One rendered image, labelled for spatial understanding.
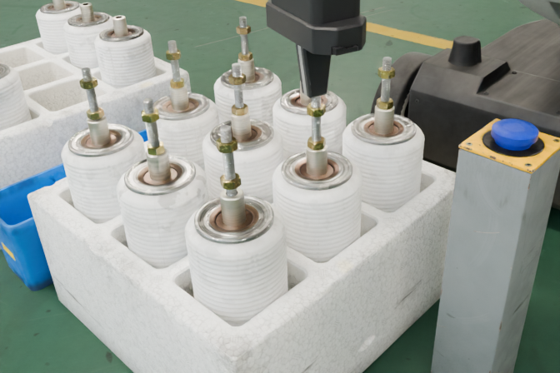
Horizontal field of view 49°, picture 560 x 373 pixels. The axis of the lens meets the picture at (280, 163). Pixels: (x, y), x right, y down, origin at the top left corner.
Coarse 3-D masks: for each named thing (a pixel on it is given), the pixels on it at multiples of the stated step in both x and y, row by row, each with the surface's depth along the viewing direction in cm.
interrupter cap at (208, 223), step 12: (204, 204) 60; (216, 204) 60; (252, 204) 60; (264, 204) 59; (204, 216) 58; (216, 216) 58; (252, 216) 58; (264, 216) 58; (204, 228) 57; (216, 228) 57; (228, 228) 57; (240, 228) 57; (252, 228) 56; (264, 228) 56; (216, 240) 55; (228, 240) 55; (240, 240) 55; (252, 240) 55
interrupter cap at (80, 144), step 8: (112, 128) 75; (120, 128) 75; (128, 128) 74; (72, 136) 73; (80, 136) 73; (88, 136) 73; (112, 136) 74; (120, 136) 73; (128, 136) 73; (72, 144) 72; (80, 144) 72; (88, 144) 72; (112, 144) 71; (120, 144) 71; (128, 144) 71; (72, 152) 70; (80, 152) 70; (88, 152) 69; (96, 152) 69; (104, 152) 69; (112, 152) 70
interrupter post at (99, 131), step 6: (90, 120) 71; (102, 120) 71; (90, 126) 71; (96, 126) 70; (102, 126) 71; (90, 132) 71; (96, 132) 71; (102, 132) 71; (108, 132) 72; (96, 138) 71; (102, 138) 71; (108, 138) 72; (96, 144) 72; (102, 144) 72
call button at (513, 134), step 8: (504, 120) 56; (512, 120) 56; (520, 120) 56; (496, 128) 55; (504, 128) 55; (512, 128) 55; (520, 128) 55; (528, 128) 55; (536, 128) 55; (496, 136) 55; (504, 136) 54; (512, 136) 54; (520, 136) 54; (528, 136) 54; (536, 136) 54; (504, 144) 55; (512, 144) 54; (520, 144) 54; (528, 144) 54
